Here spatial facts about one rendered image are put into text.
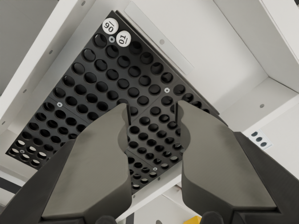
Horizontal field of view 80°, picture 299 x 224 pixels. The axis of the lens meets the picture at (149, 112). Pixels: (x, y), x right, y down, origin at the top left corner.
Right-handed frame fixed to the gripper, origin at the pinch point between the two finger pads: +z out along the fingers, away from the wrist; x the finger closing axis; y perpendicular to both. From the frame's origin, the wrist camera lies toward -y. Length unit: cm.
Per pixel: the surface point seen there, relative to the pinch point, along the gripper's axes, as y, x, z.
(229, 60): 0.7, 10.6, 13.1
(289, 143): 22.5, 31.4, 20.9
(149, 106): 3.7, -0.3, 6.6
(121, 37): -3.9, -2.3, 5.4
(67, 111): 3.7, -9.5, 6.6
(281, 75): 1.6, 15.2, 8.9
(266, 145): 19.6, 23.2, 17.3
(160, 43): -2.2, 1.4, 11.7
